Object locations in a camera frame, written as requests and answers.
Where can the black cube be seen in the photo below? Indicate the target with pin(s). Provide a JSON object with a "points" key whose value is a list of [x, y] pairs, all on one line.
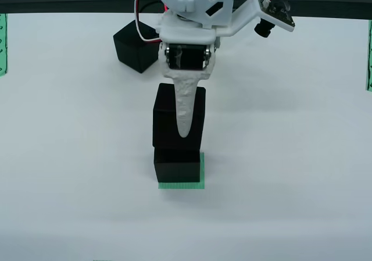
{"points": [[130, 49], [177, 171], [164, 118]]}

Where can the green striped square marker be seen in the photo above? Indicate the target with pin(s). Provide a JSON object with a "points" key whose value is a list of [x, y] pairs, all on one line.
{"points": [[202, 171]]}

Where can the green striped strip marker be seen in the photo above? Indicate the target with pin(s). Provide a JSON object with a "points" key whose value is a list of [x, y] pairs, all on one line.
{"points": [[369, 54], [3, 40]]}

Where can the wrist camera on white bracket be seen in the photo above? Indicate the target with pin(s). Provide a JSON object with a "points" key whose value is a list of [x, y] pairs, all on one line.
{"points": [[247, 14]]}

